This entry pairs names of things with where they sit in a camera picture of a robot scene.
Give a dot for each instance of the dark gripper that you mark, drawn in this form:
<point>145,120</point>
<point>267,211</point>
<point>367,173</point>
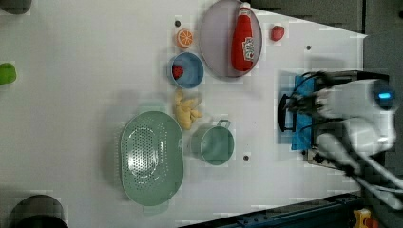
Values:
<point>303,104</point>

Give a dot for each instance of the blue glass oven door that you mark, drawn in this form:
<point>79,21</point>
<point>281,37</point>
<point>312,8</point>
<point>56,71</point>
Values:
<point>300,125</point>

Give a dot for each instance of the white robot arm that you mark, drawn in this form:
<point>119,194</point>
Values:
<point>355,122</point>

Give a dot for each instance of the red tomato toy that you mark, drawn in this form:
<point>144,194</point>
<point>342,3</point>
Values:
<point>277,33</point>

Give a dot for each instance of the red ketchup bottle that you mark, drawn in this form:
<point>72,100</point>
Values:
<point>242,46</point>

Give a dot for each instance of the yellow banana bunch toy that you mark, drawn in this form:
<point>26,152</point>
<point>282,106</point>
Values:
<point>186,111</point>

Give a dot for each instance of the blue bowl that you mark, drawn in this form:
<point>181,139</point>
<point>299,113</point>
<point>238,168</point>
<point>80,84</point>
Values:
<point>193,70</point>

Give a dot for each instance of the red strawberry toy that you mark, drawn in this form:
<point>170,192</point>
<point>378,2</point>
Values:
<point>177,72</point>

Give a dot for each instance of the orange slice toy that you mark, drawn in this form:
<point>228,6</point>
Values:
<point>184,38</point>

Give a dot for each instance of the green toy at edge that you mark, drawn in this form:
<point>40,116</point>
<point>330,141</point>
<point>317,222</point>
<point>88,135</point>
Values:
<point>7,73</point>

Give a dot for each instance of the green cup with handle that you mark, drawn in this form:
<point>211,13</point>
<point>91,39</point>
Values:
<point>213,143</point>

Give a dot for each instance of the black cylinder post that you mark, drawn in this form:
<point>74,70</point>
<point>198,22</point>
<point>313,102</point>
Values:
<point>38,211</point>
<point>16,7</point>

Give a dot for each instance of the black cylinder post upper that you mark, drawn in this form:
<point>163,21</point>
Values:
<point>16,7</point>

